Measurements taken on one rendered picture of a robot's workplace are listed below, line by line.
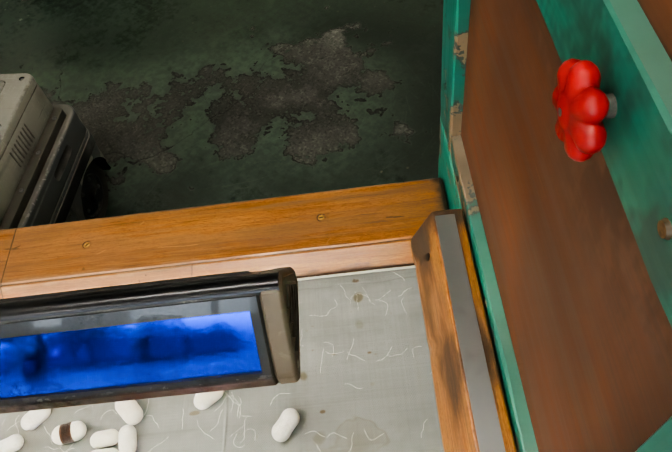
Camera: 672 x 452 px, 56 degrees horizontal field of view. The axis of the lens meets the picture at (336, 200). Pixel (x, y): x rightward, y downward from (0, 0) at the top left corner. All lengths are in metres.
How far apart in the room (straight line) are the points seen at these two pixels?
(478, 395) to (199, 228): 0.43
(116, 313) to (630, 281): 0.29
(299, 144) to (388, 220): 1.15
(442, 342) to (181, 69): 1.78
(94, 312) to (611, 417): 0.30
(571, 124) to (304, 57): 1.96
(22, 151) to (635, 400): 1.47
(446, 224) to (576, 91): 0.44
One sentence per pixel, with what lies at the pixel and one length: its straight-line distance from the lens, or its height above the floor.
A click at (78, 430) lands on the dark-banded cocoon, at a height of 0.76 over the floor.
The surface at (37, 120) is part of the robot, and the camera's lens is 1.70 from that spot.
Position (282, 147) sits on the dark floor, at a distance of 1.94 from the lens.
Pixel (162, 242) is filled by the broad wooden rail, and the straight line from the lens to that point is 0.86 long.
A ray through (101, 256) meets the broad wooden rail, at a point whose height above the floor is 0.76.
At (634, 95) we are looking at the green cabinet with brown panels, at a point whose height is 1.26.
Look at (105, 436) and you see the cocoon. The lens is 0.78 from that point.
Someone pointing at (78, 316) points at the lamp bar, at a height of 1.11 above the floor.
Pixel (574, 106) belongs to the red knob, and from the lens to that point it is 0.27.
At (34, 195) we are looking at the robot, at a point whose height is 0.34.
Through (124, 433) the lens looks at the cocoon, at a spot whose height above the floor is 0.76.
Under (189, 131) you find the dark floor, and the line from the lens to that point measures 2.08.
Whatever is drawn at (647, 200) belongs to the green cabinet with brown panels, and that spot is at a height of 1.23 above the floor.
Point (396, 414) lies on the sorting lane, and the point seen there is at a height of 0.74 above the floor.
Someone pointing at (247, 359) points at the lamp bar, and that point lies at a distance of 0.41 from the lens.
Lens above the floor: 1.44
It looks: 54 degrees down
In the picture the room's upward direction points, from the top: 11 degrees counter-clockwise
